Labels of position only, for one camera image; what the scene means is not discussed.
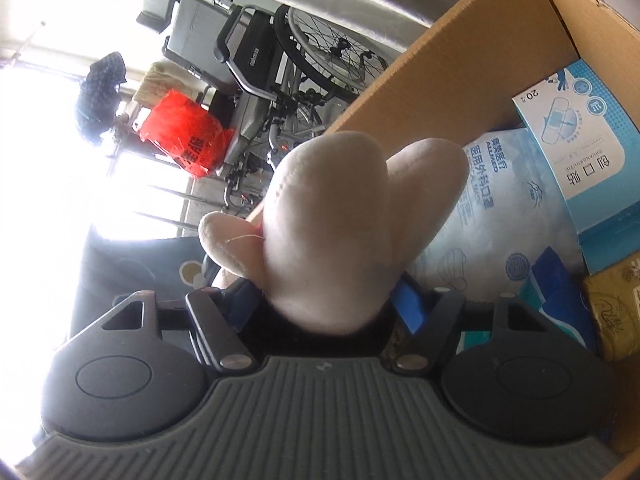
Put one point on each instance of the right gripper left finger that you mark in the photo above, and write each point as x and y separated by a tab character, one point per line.
210	309

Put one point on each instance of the wheelchair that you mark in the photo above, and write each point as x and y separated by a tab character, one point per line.
279	78

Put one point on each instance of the plush doll black hair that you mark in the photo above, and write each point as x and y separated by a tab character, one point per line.
341	223

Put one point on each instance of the gold tissue pack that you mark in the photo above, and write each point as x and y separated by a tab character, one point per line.
613	295

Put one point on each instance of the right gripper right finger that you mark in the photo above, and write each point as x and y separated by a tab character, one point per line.
432	319

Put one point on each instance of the grey patterned blanket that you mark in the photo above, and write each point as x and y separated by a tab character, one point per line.
111	270

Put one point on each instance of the red plastic bag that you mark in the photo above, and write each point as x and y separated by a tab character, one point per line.
187	133

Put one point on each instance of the blue bandage box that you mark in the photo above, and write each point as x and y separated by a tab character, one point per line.
592	148

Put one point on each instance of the surgical mask plastic bag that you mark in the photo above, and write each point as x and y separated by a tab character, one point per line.
509	212

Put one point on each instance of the blue hanging cloth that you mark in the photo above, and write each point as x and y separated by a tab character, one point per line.
99	98

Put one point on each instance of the blue teal wet wipes pack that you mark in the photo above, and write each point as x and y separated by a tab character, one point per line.
544	283

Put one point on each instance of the cardboard box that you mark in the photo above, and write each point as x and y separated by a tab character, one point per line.
458	79

